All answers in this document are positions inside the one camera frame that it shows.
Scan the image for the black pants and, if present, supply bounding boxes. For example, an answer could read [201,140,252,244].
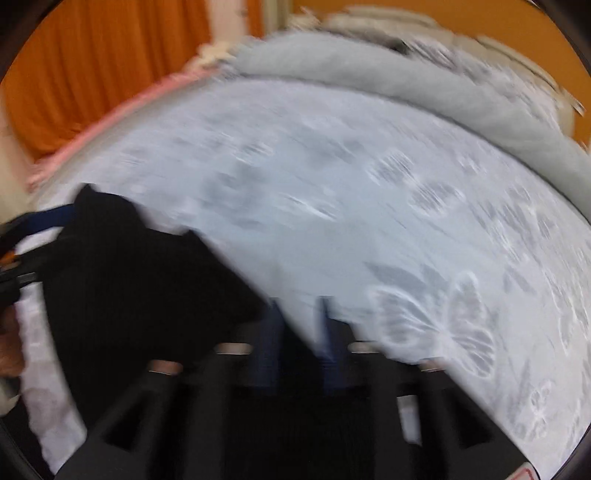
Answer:
[41,183,463,480]

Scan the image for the left hand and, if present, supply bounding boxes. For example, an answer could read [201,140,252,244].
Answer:
[0,305,25,378]

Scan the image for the butterfly print bed sheet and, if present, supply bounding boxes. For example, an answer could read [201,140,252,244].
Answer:
[35,78,590,479]

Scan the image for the pink window bench cushion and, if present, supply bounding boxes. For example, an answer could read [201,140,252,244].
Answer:
[26,68,217,193]

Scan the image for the white flower plush cushion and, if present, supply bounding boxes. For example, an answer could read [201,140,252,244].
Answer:
[184,41,236,71]

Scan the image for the narrow orange curtain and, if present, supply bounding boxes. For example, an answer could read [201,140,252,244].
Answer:
[243,0,264,38]

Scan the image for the grey folded duvet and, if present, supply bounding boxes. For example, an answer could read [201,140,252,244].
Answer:
[229,32,590,217]

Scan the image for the beige padded headboard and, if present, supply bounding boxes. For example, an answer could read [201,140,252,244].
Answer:
[298,1,590,141]

